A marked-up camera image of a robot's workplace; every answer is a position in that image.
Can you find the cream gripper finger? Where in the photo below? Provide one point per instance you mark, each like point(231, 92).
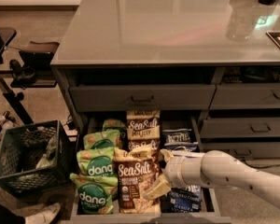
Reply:
point(165, 155)
point(160, 187)

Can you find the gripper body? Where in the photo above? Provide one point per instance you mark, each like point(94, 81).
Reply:
point(174, 171)

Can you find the brown sea salt bag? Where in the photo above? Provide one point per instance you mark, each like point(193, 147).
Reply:
point(143, 124)
point(136, 174)
point(151, 147)

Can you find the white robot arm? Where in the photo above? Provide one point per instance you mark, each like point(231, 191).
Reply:
point(210, 170)

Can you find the blue kettle bag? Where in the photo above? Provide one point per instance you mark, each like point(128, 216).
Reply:
point(179, 135)
point(183, 146)
point(183, 200)

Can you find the rear blue Kettle bag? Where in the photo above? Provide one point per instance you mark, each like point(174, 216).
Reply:
point(179, 135)

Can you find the front blue Kettle bag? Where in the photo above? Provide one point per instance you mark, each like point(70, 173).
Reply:
point(183, 200)

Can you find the upper left grey drawer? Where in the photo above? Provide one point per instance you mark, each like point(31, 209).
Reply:
point(142, 97)

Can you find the grey drawer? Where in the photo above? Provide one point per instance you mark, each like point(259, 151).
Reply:
point(246, 96)
point(246, 150)
point(142, 97)
point(240, 127)

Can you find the rear green Dang bag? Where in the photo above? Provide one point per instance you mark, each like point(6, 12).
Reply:
point(116, 124)

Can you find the green dang bag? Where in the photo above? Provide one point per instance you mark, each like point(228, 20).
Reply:
point(96, 193)
point(116, 124)
point(109, 138)
point(96, 162)

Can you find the open middle drawer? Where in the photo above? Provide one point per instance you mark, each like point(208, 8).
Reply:
point(210, 213)

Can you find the lower right grey drawer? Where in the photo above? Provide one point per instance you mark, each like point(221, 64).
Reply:
point(246, 150)

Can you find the front green Dang bag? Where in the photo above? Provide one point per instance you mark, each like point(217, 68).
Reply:
point(96, 193)

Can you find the upper right grey drawer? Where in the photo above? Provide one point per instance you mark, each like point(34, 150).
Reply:
point(246, 96)

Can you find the middle right grey drawer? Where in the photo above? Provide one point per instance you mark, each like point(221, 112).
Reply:
point(240, 127)

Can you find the grey cabinet with glass counter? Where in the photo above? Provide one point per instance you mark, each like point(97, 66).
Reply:
point(161, 42)

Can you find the white shoe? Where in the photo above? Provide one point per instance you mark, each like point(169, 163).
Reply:
point(45, 216)

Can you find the dark green plastic crate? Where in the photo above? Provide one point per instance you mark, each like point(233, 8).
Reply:
point(35, 157)

